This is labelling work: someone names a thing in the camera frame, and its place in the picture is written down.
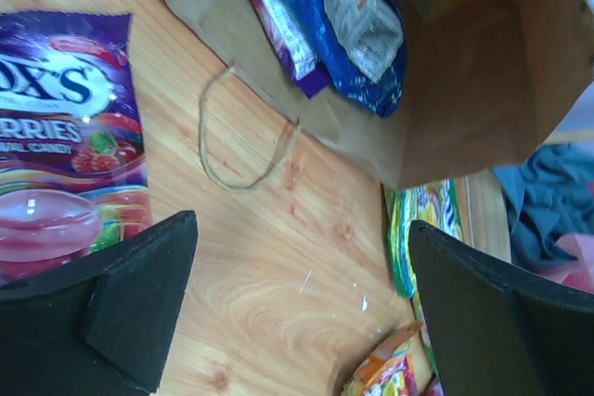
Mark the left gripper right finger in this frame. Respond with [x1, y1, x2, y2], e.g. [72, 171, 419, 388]
[410, 225, 593, 395]

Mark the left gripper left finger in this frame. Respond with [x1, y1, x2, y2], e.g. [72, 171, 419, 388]
[1, 211, 199, 395]

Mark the orange Fox's candy packet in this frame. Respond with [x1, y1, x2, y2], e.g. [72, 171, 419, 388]
[341, 322, 445, 396]

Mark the pink shirt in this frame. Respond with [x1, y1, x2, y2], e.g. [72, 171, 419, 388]
[547, 233, 593, 294]

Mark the purple Fox's packet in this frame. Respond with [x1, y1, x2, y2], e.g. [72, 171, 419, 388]
[1, 10, 152, 283]
[250, 0, 331, 98]

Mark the red paper bag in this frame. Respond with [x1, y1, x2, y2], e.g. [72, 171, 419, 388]
[164, 0, 593, 188]

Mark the blue chip bag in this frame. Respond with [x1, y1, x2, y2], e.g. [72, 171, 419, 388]
[282, 0, 407, 119]

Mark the blue-grey cloth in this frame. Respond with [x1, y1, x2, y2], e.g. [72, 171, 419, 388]
[492, 144, 593, 273]

